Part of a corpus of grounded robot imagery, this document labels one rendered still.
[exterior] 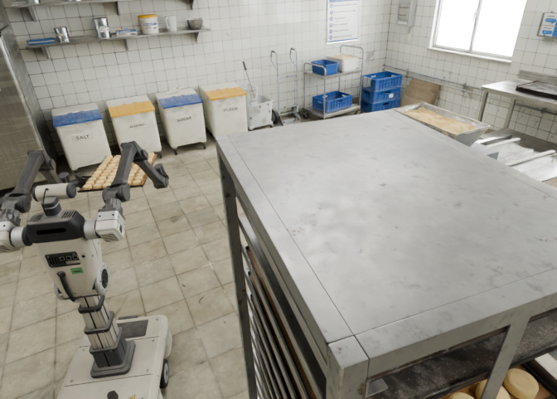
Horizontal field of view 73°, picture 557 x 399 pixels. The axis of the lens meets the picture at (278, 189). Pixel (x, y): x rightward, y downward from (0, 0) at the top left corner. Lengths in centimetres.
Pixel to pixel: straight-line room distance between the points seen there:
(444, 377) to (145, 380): 197
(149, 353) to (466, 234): 214
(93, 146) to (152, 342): 328
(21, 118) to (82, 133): 69
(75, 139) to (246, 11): 299
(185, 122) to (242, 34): 166
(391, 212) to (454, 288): 16
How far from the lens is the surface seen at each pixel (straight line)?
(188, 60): 587
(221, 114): 548
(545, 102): 499
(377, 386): 46
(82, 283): 202
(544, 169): 336
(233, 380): 259
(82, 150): 530
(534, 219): 66
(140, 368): 245
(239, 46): 609
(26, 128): 496
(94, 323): 226
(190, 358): 273
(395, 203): 62
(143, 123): 524
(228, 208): 96
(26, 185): 217
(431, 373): 59
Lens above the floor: 214
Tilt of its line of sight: 30 degrees down
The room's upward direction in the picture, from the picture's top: 2 degrees counter-clockwise
